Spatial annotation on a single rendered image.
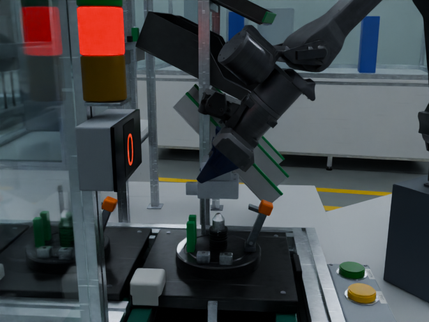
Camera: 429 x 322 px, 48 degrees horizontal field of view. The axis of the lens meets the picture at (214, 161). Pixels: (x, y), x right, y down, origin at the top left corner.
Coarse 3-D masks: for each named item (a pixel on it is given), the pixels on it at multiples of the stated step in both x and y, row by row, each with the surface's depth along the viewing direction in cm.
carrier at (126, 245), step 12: (108, 228) 92; (120, 228) 92; (132, 228) 92; (144, 228) 92; (108, 240) 82; (120, 240) 87; (132, 240) 87; (144, 240) 87; (108, 252) 81; (120, 252) 82; (132, 252) 82; (144, 252) 86; (108, 264) 78; (120, 264) 78; (132, 264) 78; (108, 276) 74; (120, 276) 74; (132, 276) 77; (108, 288) 71; (120, 288) 71; (120, 300) 70
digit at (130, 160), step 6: (132, 120) 57; (126, 126) 54; (132, 126) 57; (126, 132) 54; (132, 132) 57; (126, 138) 54; (132, 138) 57; (126, 144) 55; (132, 144) 57; (126, 150) 55; (132, 150) 57; (126, 156) 55; (132, 156) 57; (126, 162) 55; (132, 162) 57; (126, 168) 55; (132, 168) 57; (126, 174) 55
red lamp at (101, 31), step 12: (84, 12) 50; (96, 12) 50; (108, 12) 50; (120, 12) 52; (84, 24) 51; (96, 24) 50; (108, 24) 51; (120, 24) 52; (84, 36) 51; (96, 36) 51; (108, 36) 51; (120, 36) 52; (84, 48) 51; (96, 48) 51; (108, 48) 51; (120, 48) 52
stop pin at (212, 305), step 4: (208, 304) 67; (212, 304) 67; (216, 304) 67; (208, 308) 68; (212, 308) 67; (216, 308) 67; (208, 312) 68; (212, 312) 68; (216, 312) 68; (208, 316) 68; (212, 316) 68; (216, 316) 68; (208, 320) 68; (212, 320) 68; (216, 320) 68
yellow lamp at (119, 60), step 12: (84, 60) 52; (96, 60) 51; (108, 60) 52; (120, 60) 53; (84, 72) 52; (96, 72) 52; (108, 72) 52; (120, 72) 53; (84, 84) 53; (96, 84) 52; (108, 84) 52; (120, 84) 53; (84, 96) 53; (96, 96) 52; (108, 96) 52; (120, 96) 53
